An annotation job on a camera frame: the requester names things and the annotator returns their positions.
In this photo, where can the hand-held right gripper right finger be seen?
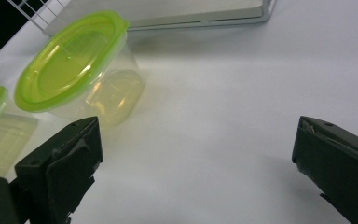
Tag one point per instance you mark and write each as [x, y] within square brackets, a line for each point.
[332, 155]

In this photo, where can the oval clear container green lid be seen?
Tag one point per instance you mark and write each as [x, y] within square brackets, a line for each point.
[65, 68]

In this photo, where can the grey metal-framed tray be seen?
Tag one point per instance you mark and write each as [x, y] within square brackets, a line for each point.
[180, 11]

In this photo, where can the rectangular clear container green lid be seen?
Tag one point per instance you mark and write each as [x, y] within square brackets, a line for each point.
[0, 137]

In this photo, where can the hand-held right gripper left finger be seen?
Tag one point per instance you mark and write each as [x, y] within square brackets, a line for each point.
[65, 168]

